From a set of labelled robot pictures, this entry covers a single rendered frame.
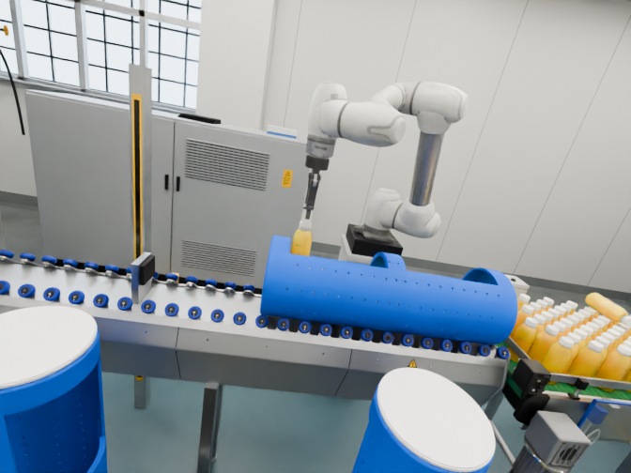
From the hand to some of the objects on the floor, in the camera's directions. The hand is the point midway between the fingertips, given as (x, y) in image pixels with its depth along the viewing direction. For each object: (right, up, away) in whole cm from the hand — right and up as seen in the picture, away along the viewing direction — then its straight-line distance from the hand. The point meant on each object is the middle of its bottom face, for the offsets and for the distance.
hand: (306, 217), depth 106 cm
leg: (-48, -121, +36) cm, 135 cm away
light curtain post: (-94, -100, +69) cm, 153 cm away
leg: (-49, -116, +50) cm, 135 cm away
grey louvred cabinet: (-131, -42, +205) cm, 247 cm away
